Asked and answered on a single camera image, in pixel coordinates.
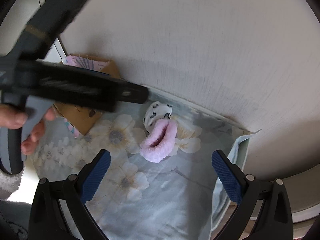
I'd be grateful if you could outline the pale blue floral blanket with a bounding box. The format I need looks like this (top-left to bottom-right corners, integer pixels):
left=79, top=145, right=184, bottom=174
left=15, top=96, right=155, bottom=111
left=27, top=96, right=262, bottom=240

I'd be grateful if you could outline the dark cloth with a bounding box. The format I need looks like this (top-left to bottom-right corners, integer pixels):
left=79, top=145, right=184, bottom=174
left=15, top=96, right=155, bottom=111
left=0, top=199, right=34, bottom=240

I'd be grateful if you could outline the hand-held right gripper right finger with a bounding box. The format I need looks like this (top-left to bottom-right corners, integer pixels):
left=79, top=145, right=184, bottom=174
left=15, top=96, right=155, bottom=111
left=211, top=149, right=293, bottom=240

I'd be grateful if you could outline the white black-spotted sock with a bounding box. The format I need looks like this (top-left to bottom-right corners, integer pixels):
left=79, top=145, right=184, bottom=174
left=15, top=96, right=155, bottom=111
left=142, top=101, right=173, bottom=133

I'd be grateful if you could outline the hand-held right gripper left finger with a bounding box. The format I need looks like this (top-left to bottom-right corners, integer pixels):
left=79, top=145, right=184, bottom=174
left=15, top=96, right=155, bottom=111
left=29, top=149, right=112, bottom=240

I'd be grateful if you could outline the pink fluffy sock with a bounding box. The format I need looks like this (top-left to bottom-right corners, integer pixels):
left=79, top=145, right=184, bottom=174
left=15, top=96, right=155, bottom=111
left=139, top=119, right=178, bottom=163

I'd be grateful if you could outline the cardboard box with pink flaps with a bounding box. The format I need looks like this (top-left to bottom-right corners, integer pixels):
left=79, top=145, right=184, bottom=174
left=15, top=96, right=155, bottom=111
left=54, top=53, right=122, bottom=139

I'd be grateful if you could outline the person's left hand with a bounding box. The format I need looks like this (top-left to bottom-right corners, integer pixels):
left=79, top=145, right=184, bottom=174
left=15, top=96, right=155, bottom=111
left=0, top=104, right=56, bottom=155

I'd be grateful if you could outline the white fluffy cloth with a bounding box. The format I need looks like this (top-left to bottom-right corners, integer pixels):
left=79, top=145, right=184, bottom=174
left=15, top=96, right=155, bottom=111
left=0, top=167, right=25, bottom=193

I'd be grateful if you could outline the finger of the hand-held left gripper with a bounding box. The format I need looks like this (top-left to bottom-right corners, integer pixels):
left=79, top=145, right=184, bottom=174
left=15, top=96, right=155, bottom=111
left=26, top=0, right=105, bottom=44
left=20, top=60, right=150, bottom=113

